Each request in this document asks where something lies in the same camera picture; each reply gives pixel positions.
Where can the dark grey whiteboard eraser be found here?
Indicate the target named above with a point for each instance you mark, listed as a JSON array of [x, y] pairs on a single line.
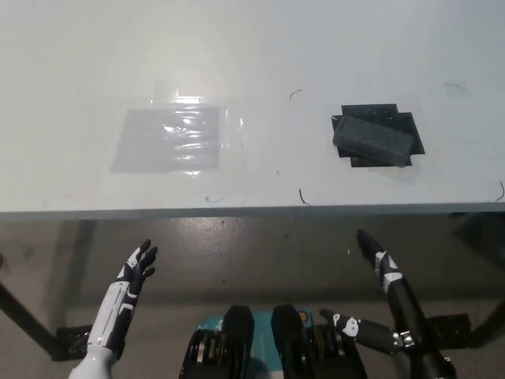
[[372, 140]]

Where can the black tape marked spot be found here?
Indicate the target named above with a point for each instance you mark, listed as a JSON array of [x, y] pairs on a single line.
[[363, 109]]

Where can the grey rectangular sheet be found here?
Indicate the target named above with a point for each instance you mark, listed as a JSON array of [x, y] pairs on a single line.
[[138, 146]]

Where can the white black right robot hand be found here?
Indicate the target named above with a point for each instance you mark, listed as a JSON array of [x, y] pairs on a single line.
[[404, 308]]

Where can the black table foot plate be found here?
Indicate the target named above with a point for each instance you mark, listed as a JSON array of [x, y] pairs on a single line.
[[450, 331], [73, 339]]

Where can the clear plastic tape film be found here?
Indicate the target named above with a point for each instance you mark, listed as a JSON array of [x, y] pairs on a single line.
[[233, 134]]

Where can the black diagonal table leg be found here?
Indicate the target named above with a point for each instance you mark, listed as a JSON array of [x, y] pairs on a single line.
[[491, 320], [27, 316]]

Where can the black table corner bracket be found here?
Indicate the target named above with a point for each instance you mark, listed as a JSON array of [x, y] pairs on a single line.
[[483, 237]]

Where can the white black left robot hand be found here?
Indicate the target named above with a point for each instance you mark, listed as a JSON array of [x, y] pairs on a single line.
[[118, 304]]

